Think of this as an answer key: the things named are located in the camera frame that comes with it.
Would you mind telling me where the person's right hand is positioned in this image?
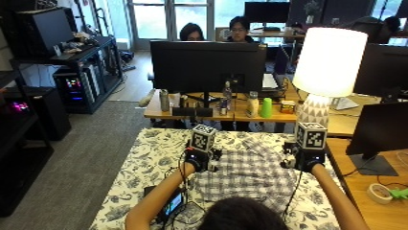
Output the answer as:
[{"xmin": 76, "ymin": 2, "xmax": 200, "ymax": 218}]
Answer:
[{"xmin": 280, "ymin": 142, "xmax": 329, "ymax": 173}]

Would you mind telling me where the person's left hand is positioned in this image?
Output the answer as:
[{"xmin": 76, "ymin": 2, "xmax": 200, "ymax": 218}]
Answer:
[{"xmin": 184, "ymin": 147, "xmax": 225, "ymax": 173}]

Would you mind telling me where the plaid checked shirt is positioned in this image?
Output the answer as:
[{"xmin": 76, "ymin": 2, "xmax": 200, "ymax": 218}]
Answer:
[{"xmin": 192, "ymin": 133, "xmax": 304, "ymax": 215}]

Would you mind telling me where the white marker cube left glove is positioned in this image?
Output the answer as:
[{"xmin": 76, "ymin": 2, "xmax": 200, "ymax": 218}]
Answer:
[{"xmin": 189, "ymin": 124, "xmax": 219, "ymax": 152}]

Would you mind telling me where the white marker cube glove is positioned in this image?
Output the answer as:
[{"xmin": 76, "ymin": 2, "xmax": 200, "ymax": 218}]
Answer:
[
  {"xmin": 189, "ymin": 124, "xmax": 219, "ymax": 152},
  {"xmin": 296, "ymin": 121, "xmax": 330, "ymax": 150}
]

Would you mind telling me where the white marker cube right glove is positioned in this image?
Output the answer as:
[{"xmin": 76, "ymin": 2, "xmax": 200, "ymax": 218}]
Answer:
[{"xmin": 296, "ymin": 121, "xmax": 330, "ymax": 150}]

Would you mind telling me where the floral blue white tablecloth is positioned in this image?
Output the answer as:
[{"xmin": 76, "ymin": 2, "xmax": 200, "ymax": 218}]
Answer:
[{"xmin": 88, "ymin": 127, "xmax": 345, "ymax": 230}]

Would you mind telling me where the black flat holder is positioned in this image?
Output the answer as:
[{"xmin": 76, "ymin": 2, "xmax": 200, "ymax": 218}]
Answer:
[{"xmin": 172, "ymin": 106, "xmax": 215, "ymax": 118}]

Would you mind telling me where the patterned ceramic lamp base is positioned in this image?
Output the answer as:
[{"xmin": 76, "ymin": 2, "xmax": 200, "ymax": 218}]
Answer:
[{"xmin": 296, "ymin": 93, "xmax": 332, "ymax": 130}]

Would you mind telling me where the black device with screen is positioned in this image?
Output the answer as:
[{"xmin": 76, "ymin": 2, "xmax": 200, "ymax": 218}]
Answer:
[{"xmin": 143, "ymin": 185, "xmax": 189, "ymax": 224}]

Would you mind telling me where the wooden desk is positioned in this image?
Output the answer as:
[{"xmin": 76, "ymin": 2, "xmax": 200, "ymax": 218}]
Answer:
[{"xmin": 143, "ymin": 83, "xmax": 385, "ymax": 138}]

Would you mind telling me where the yellow red small box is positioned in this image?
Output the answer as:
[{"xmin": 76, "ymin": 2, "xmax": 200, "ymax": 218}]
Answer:
[{"xmin": 280, "ymin": 100, "xmax": 298, "ymax": 115}]

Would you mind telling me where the green plastic cup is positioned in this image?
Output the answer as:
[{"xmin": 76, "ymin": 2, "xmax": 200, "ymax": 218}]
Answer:
[{"xmin": 260, "ymin": 97, "xmax": 274, "ymax": 119}]

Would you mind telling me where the black monitor with stand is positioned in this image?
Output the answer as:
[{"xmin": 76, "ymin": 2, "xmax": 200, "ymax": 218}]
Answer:
[{"xmin": 345, "ymin": 101, "xmax": 408, "ymax": 177}]

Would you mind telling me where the grey metal flask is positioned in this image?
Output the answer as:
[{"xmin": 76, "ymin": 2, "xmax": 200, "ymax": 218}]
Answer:
[{"xmin": 159, "ymin": 88, "xmax": 172, "ymax": 113}]

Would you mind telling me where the roll of masking tape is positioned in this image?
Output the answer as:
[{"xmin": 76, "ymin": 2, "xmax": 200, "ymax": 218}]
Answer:
[{"xmin": 366, "ymin": 183, "xmax": 394, "ymax": 205}]

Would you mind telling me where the the person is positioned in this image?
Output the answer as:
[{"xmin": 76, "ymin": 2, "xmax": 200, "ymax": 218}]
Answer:
[{"xmin": 199, "ymin": 196, "xmax": 292, "ymax": 230}]

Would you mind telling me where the white bottle with dark cap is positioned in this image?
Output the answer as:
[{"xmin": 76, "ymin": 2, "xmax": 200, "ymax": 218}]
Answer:
[{"xmin": 246, "ymin": 91, "xmax": 261, "ymax": 119}]

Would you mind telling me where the clear water bottle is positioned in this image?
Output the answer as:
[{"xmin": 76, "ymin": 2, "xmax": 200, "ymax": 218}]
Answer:
[{"xmin": 223, "ymin": 80, "xmax": 235, "ymax": 109}]

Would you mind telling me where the green plastic toy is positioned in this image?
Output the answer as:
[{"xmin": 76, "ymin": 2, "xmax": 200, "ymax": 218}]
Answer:
[{"xmin": 389, "ymin": 187, "xmax": 408, "ymax": 201}]

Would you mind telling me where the large black monitor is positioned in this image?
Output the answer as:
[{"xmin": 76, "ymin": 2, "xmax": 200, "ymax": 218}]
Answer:
[{"xmin": 149, "ymin": 40, "xmax": 268, "ymax": 109}]

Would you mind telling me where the white lamp shade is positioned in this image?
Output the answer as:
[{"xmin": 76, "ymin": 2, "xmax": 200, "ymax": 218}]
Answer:
[{"xmin": 293, "ymin": 27, "xmax": 370, "ymax": 98}]

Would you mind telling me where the computer tower with lights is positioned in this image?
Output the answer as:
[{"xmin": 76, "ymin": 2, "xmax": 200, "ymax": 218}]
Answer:
[{"xmin": 52, "ymin": 65, "xmax": 104, "ymax": 111}]

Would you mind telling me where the black shelf rack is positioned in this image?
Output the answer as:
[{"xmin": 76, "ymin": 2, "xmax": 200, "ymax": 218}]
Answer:
[{"xmin": 10, "ymin": 35, "xmax": 126, "ymax": 115}]

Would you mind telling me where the black box on shelf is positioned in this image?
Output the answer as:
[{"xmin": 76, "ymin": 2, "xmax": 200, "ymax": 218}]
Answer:
[{"xmin": 15, "ymin": 7, "xmax": 79, "ymax": 59}]

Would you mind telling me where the black cable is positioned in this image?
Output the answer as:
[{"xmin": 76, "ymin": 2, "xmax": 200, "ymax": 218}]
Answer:
[{"xmin": 282, "ymin": 169, "xmax": 304, "ymax": 219}]

